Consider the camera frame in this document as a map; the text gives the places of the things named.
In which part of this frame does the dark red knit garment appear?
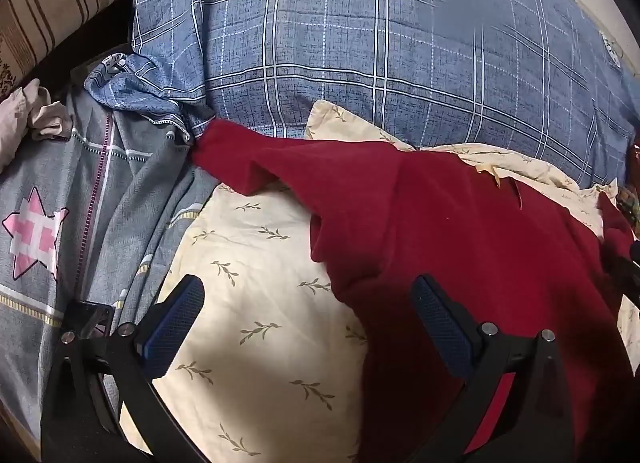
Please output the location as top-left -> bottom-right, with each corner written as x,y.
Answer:
192,119 -> 640,463

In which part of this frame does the blue plaid quilt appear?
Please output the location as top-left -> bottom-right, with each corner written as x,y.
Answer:
84,0 -> 640,190

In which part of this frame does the grey star print bedsheet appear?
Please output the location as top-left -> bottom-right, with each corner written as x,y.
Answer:
0,43 -> 221,461

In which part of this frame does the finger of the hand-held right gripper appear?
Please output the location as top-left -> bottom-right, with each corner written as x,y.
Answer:
602,239 -> 640,305

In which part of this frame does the cream leaf print pillow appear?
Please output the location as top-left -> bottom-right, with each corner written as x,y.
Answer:
117,99 -> 640,463

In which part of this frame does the black glossy tablet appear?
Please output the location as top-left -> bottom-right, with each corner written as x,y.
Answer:
64,300 -> 117,340

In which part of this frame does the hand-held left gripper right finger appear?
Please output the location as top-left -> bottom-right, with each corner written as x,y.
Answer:
410,274 -> 576,463

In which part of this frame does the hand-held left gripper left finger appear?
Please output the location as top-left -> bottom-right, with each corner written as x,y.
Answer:
40,274 -> 211,463

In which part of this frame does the beige striped floral cushion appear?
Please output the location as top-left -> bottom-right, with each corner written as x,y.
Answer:
0,0 -> 166,100

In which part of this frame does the pale pink cloth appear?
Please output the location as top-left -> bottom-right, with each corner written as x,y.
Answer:
0,79 -> 74,169

